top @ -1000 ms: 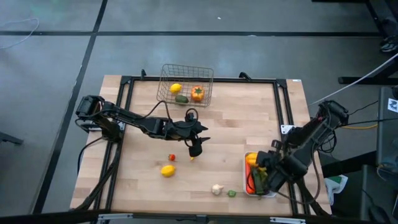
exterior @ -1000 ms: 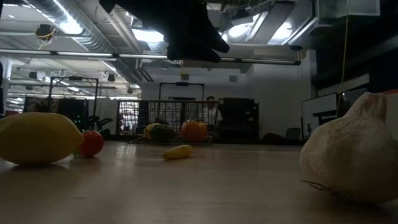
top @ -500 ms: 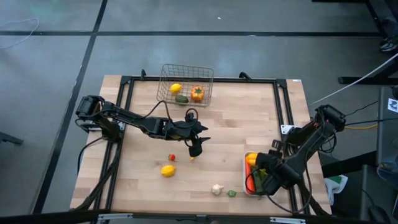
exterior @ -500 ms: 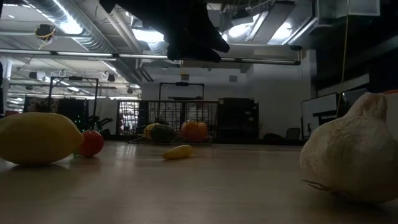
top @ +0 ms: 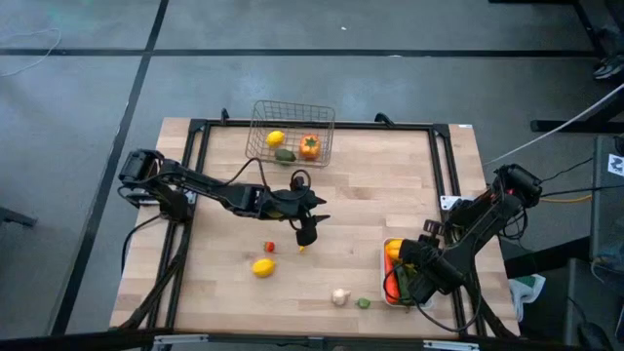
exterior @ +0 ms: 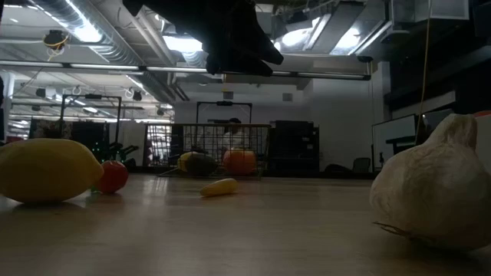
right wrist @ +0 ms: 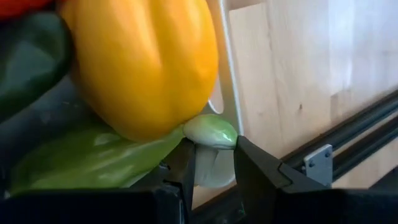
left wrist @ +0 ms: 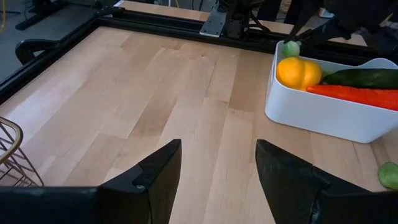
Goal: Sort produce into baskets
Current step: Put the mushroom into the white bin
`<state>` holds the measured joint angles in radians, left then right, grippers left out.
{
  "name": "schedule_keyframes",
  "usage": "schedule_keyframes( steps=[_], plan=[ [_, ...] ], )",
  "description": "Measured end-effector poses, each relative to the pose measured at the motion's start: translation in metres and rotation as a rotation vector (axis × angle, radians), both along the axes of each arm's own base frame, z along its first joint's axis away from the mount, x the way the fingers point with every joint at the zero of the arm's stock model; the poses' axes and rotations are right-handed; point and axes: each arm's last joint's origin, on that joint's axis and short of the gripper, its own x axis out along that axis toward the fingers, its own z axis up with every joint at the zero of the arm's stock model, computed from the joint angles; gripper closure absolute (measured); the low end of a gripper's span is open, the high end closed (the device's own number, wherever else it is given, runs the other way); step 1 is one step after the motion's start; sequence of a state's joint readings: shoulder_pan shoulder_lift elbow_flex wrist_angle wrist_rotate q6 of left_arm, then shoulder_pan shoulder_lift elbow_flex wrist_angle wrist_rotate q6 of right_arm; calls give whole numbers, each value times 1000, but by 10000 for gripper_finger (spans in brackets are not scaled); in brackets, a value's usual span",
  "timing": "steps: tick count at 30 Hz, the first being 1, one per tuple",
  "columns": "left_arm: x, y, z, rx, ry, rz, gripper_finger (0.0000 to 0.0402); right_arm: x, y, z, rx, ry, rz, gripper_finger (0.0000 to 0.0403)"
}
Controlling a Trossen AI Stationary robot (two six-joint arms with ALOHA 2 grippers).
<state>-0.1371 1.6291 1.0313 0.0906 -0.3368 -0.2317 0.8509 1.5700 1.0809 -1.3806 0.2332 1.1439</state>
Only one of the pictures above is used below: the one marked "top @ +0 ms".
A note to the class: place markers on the black furniture foot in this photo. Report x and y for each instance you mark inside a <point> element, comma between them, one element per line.
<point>17,217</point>

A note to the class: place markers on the dark green pepper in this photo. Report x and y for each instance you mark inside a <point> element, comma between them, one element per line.
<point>404,283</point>

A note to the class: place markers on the person's shoe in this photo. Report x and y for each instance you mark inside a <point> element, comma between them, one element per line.
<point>609,68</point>

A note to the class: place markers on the white garlic bulb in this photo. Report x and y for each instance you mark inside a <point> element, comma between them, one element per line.
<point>340,296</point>

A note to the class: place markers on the grey cabinet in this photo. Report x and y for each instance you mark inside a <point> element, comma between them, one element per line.
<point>607,214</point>

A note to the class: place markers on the white printed tag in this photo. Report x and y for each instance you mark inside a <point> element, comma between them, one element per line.
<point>615,165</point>

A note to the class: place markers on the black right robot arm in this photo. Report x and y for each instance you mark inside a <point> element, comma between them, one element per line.
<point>482,219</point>

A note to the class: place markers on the small yellow lemon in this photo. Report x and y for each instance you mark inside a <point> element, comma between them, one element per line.
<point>275,139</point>

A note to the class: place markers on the white plastic bin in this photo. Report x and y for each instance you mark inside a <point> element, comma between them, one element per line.
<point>382,273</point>

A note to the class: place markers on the small red tomato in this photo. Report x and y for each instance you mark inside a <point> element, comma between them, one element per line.
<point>269,246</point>

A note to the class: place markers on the black frame clamp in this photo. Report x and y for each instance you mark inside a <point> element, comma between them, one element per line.
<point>224,116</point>
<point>385,118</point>

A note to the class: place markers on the large yellow lemon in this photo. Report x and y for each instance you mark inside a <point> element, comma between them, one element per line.
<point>263,267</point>

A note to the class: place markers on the dark green avocado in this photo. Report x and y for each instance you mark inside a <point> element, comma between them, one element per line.
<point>285,156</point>

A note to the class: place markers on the small green vegetable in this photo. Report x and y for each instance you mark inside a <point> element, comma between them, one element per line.
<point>363,303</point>

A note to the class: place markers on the silver aluminium bracket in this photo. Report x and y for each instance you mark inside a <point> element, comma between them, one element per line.
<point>451,345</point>
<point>180,339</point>

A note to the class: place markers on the white and green cloth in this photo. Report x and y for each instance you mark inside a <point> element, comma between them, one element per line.
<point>526,291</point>

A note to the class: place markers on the black aluminium table frame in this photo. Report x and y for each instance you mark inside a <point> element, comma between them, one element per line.
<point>317,125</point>

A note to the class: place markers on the white corner bracket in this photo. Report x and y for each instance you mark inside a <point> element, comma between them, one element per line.
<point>451,202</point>

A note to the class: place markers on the black furniture frame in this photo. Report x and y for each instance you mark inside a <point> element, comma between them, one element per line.
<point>575,126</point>

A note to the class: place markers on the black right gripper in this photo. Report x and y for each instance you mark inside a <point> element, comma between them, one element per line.
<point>436,283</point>

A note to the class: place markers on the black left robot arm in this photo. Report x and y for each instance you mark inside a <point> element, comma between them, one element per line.
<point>195,183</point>

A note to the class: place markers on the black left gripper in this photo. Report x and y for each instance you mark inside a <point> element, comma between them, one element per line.
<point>283,205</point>

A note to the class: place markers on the orange carrot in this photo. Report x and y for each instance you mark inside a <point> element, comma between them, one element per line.
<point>391,287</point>

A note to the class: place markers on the yellow bell pepper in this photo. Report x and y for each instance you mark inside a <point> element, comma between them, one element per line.
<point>393,248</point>

